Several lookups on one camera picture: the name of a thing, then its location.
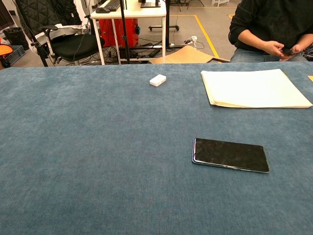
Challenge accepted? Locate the person's right hand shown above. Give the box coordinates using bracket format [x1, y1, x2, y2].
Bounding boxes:
[262, 40, 286, 56]

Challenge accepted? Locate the person's left hand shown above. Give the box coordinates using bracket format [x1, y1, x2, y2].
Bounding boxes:
[280, 44, 304, 61]

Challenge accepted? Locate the black smartphone with blue edge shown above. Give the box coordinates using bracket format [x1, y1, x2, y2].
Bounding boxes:
[191, 138, 270, 174]

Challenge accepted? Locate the person in black sweater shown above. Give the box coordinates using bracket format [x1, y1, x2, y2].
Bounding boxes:
[228, 0, 313, 63]

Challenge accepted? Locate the stack of cream paper sheets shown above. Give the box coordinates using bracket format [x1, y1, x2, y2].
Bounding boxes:
[201, 69, 313, 109]

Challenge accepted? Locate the brown cardboard sheet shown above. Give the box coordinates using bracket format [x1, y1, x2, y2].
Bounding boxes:
[148, 46, 231, 64]

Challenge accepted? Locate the black rolling stand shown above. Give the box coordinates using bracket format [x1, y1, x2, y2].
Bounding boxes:
[148, 0, 180, 47]

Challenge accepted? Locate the small white box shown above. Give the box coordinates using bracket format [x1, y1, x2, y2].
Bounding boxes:
[149, 74, 167, 87]

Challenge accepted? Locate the black monitor stand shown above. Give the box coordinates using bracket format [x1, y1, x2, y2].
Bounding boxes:
[138, 0, 162, 9]

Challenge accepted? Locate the white desk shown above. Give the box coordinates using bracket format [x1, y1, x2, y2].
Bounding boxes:
[90, 0, 168, 66]

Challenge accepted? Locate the black stand pole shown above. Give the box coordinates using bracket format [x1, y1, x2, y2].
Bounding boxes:
[119, 0, 132, 65]

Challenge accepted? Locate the red cabinet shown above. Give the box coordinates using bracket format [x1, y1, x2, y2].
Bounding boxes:
[97, 18, 140, 47]

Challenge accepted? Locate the black keyboard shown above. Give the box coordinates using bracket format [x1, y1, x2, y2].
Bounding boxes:
[102, 0, 122, 12]

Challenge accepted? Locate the black office chair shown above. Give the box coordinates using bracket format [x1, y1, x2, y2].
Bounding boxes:
[36, 23, 106, 66]

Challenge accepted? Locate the blue table cloth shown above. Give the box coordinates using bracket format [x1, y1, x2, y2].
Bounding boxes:
[0, 61, 313, 235]

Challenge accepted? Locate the black quilted jacket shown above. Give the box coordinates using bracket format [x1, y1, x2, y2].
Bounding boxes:
[14, 0, 83, 47]

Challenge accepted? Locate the black tripod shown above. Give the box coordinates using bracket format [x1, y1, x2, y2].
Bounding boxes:
[16, 0, 49, 67]

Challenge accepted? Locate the blue plastic crate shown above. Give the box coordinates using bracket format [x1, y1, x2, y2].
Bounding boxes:
[4, 45, 26, 66]

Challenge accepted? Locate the black trash bin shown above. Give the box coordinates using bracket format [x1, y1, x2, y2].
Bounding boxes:
[2, 27, 25, 51]

